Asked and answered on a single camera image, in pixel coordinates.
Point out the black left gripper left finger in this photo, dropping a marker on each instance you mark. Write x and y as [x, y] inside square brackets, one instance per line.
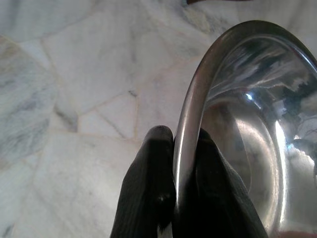
[143, 188]

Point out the round stainless steel plate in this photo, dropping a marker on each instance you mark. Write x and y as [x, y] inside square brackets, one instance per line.
[260, 119]

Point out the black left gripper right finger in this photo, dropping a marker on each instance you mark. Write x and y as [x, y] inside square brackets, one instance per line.
[213, 198]

